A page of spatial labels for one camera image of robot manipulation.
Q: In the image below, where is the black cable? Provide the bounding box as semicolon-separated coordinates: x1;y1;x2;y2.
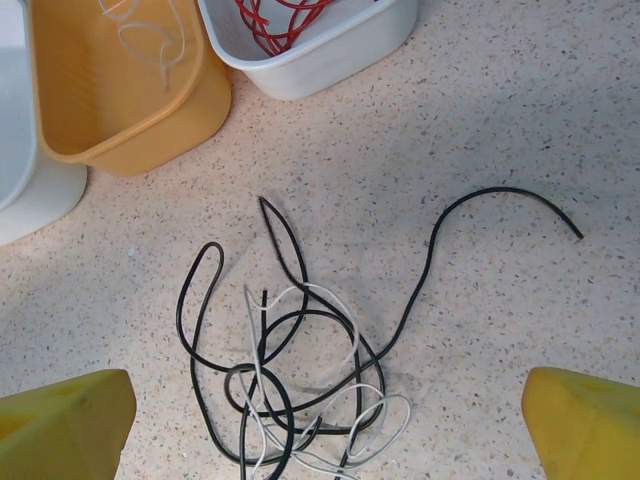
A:
224;187;585;416
174;242;301;466
239;195;387;480

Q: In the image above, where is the white cable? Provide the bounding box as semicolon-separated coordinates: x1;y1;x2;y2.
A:
97;0;187;92
243;283;361;479
239;382;412;474

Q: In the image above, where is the red cable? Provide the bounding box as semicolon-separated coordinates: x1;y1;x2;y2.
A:
279;0;381;21
234;0;301;59
239;0;331;51

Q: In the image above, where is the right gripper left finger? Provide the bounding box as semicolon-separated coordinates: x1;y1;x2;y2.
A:
0;368;138;480

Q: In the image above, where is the white plastic bin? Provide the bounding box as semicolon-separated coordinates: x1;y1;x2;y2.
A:
197;0;419;100
0;0;89;246

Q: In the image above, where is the orange plastic bin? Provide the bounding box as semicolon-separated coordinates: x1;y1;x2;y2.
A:
29;0;234;177

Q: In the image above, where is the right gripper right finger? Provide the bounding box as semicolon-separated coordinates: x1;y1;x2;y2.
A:
521;366;640;480

